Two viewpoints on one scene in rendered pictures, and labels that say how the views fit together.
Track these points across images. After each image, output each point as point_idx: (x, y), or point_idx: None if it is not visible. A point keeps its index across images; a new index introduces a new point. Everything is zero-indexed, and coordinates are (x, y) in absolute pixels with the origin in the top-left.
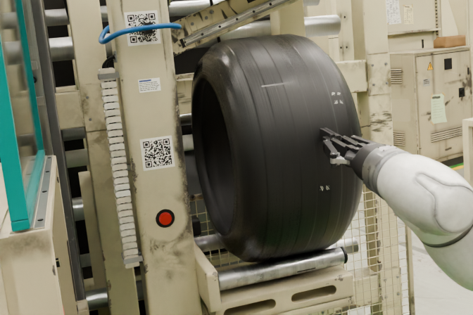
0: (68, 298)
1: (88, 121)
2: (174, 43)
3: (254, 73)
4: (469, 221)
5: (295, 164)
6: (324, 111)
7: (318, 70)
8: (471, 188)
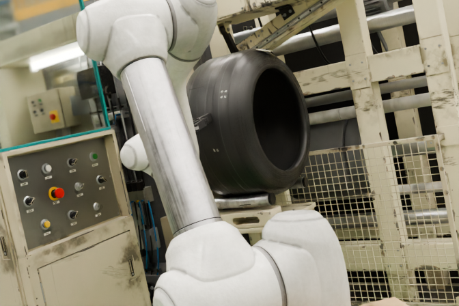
0: (123, 199)
1: None
2: None
3: (190, 82)
4: (132, 162)
5: (197, 135)
6: (214, 103)
7: (221, 76)
8: (132, 147)
